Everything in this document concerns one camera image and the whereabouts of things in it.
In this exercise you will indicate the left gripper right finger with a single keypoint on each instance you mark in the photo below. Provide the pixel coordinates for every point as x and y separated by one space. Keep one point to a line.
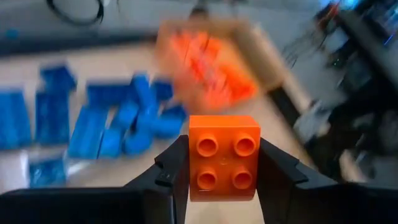
276 174

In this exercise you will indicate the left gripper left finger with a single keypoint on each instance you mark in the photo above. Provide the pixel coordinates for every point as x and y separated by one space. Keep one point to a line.
175 168

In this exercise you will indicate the orange 2x2 toy brick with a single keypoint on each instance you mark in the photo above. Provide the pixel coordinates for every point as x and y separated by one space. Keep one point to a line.
224 158

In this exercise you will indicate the blue 2x2 toy brick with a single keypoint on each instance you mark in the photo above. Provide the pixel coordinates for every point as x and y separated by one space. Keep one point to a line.
111 143
48 172
162 89

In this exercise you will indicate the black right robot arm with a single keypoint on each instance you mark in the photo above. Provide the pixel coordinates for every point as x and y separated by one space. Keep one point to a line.
357 133

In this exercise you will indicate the clear plastic bin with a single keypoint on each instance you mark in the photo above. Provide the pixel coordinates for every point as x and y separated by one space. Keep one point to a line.
93 174

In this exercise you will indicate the orange plastic tray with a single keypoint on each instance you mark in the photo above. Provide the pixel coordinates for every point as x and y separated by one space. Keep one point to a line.
261 53

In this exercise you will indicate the black side stand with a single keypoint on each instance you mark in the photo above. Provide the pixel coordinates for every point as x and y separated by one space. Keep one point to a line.
370 40

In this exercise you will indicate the blue round floor sticker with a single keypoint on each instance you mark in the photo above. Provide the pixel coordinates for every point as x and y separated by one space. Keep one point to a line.
12 33

